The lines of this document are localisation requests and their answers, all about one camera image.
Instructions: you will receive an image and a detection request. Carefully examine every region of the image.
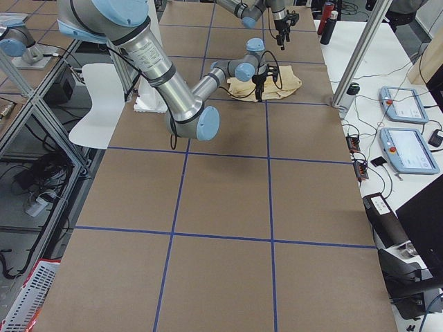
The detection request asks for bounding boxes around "near teach pendant tablet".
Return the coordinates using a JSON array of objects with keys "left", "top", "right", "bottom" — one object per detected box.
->
[{"left": 379, "top": 128, "right": 440, "bottom": 175}]

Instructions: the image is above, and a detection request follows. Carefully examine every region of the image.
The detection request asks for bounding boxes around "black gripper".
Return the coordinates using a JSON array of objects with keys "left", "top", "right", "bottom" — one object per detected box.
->
[
  {"left": 254, "top": 72, "right": 267, "bottom": 102},
  {"left": 274, "top": 19, "right": 291, "bottom": 50}
]

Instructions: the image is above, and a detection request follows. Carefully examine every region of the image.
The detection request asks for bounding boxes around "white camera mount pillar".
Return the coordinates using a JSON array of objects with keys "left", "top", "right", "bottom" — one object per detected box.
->
[{"left": 134, "top": 0, "right": 167, "bottom": 113}]

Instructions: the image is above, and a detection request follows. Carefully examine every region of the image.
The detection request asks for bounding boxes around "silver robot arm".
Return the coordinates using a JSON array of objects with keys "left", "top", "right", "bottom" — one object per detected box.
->
[
  {"left": 214, "top": 0, "right": 299, "bottom": 50},
  {"left": 57, "top": 1, "right": 268, "bottom": 141}
]

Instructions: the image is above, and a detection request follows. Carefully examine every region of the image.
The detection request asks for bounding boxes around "black water bottle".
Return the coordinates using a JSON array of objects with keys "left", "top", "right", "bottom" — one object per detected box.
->
[{"left": 320, "top": 10, "right": 338, "bottom": 45}]

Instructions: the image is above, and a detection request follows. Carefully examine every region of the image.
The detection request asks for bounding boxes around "aluminium frame post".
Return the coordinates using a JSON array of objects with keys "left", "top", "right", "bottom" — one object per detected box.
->
[{"left": 332, "top": 0, "right": 392, "bottom": 107}]

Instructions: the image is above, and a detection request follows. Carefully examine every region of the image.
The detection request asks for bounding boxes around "teach pendant tablet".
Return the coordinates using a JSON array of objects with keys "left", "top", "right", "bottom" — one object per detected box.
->
[
  {"left": 379, "top": 86, "right": 429, "bottom": 125},
  {"left": 379, "top": 128, "right": 440, "bottom": 175}
]

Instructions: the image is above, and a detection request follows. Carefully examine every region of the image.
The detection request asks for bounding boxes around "white plastic basket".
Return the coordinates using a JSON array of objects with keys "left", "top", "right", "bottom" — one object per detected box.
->
[{"left": 1, "top": 259, "right": 61, "bottom": 331}]

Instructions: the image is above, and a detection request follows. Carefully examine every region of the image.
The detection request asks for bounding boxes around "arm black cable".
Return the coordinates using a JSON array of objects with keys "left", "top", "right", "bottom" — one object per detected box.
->
[{"left": 226, "top": 50, "right": 283, "bottom": 98}]

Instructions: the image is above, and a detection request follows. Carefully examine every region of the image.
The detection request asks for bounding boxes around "red water bottle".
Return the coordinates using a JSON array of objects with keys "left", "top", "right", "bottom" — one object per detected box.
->
[{"left": 317, "top": 1, "right": 335, "bottom": 35}]

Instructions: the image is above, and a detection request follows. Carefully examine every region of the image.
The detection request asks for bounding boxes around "beige long-sleeve printed shirt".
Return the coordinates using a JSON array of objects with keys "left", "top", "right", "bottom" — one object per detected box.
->
[{"left": 227, "top": 66, "right": 302, "bottom": 102}]

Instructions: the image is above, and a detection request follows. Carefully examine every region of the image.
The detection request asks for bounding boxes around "far teach pendant tablet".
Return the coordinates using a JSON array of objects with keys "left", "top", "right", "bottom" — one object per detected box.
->
[{"left": 379, "top": 86, "right": 429, "bottom": 125}]

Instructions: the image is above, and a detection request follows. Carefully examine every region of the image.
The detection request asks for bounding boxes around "black device with label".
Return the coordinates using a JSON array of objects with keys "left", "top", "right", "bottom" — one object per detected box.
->
[{"left": 362, "top": 193, "right": 409, "bottom": 248}]

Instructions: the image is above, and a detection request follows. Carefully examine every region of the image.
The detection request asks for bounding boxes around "black monitor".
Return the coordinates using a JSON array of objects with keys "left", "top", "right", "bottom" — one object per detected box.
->
[{"left": 396, "top": 181, "right": 442, "bottom": 276}]

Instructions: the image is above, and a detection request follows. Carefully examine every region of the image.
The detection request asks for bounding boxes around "white chair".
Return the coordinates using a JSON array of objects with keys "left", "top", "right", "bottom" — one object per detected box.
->
[{"left": 69, "top": 63, "right": 125, "bottom": 149}]

